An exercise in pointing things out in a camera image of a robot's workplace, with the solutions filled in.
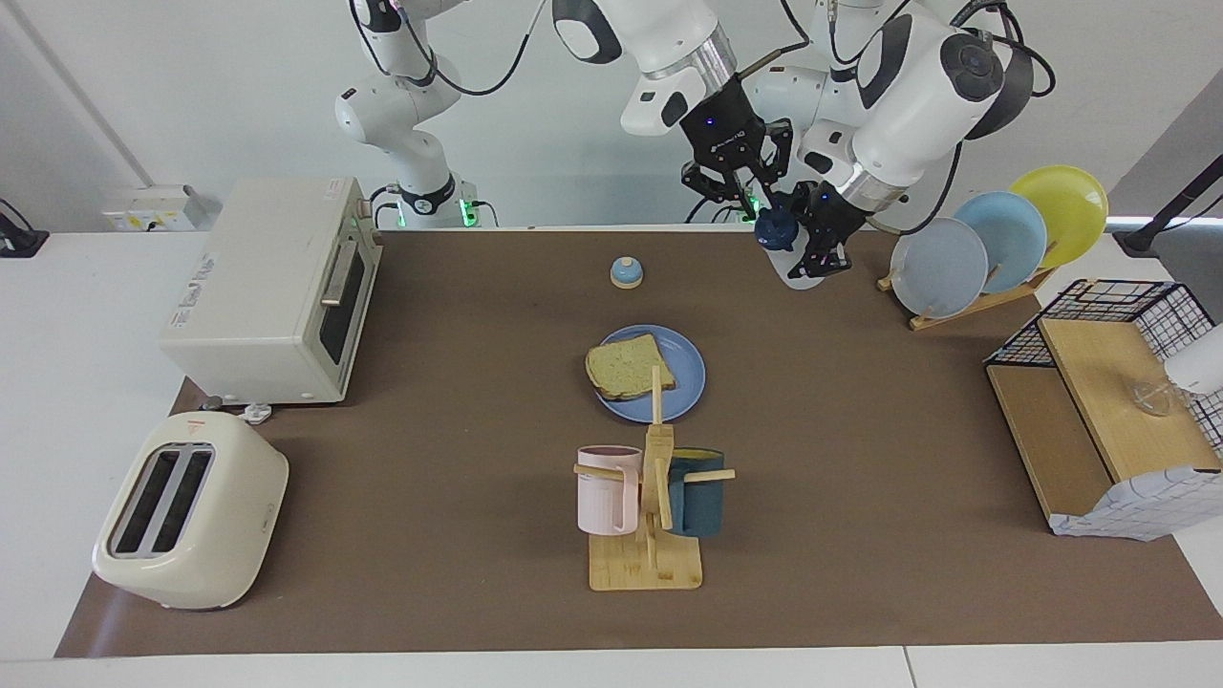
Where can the brown table mat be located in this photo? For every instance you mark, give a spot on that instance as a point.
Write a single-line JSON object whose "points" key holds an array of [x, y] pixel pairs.
{"points": [[430, 526]]}

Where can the wooden mug tree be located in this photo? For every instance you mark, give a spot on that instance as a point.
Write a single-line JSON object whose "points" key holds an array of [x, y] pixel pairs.
{"points": [[645, 569]]}

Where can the toasted bread slice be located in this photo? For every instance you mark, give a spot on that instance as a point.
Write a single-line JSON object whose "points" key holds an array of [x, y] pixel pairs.
{"points": [[621, 368]]}

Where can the white toaster oven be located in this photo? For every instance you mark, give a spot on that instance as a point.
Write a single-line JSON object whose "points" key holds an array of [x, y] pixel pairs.
{"points": [[248, 287]]}

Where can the translucent squeeze bottle blue cap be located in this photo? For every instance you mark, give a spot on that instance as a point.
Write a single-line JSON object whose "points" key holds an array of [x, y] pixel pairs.
{"points": [[776, 229]]}

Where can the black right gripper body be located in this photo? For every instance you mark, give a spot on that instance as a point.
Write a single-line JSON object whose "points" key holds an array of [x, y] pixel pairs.
{"points": [[728, 129]]}

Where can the white wall socket box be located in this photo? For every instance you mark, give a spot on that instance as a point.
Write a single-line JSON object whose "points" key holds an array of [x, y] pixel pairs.
{"points": [[143, 215]]}

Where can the grey round plate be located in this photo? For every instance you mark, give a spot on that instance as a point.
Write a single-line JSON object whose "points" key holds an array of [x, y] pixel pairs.
{"points": [[941, 272]]}

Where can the clear glass cup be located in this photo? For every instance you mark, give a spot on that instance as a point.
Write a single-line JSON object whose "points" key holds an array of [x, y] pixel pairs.
{"points": [[1156, 401]]}

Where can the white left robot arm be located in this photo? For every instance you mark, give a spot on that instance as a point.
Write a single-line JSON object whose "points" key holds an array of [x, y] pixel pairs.
{"points": [[917, 96]]}

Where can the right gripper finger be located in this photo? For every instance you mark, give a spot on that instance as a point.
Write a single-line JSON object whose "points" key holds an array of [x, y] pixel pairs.
{"points": [[712, 189], [776, 153]]}

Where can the wooden plate rack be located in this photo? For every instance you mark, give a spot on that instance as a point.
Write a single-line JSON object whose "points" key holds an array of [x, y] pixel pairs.
{"points": [[965, 311]]}

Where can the pink mug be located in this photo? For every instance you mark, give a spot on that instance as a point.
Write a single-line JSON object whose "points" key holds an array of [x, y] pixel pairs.
{"points": [[602, 497]]}

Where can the cream toaster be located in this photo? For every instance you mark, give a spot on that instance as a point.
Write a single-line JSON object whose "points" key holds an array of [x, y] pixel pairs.
{"points": [[210, 545]]}

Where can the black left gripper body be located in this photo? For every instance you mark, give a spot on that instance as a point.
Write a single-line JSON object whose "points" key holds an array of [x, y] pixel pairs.
{"points": [[836, 210]]}

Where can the wooden two-tier shelf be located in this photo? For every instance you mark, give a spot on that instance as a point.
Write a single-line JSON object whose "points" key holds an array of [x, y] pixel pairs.
{"points": [[1099, 382]]}

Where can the white grid patterned liner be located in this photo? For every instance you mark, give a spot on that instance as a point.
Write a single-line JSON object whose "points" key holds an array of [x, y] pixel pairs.
{"points": [[1147, 502]]}

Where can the white cylindrical object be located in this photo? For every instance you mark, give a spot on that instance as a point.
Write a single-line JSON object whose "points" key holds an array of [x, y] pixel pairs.
{"points": [[1199, 368]]}

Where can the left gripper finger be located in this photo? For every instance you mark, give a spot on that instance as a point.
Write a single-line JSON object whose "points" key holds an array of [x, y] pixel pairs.
{"points": [[826, 256]]}

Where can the black desk clamp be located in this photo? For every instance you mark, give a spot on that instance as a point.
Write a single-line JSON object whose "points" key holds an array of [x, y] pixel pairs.
{"points": [[19, 244]]}

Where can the light blue round plate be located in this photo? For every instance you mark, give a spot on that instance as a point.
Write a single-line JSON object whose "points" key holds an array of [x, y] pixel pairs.
{"points": [[1013, 239]]}

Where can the dark teal mug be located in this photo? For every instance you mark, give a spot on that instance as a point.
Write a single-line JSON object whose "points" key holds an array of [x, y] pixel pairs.
{"points": [[702, 502]]}

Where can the yellow round plate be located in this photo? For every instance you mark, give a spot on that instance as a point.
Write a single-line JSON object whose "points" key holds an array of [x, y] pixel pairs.
{"points": [[1070, 205]]}

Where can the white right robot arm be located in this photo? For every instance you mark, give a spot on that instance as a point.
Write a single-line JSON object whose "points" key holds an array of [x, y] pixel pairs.
{"points": [[669, 38]]}

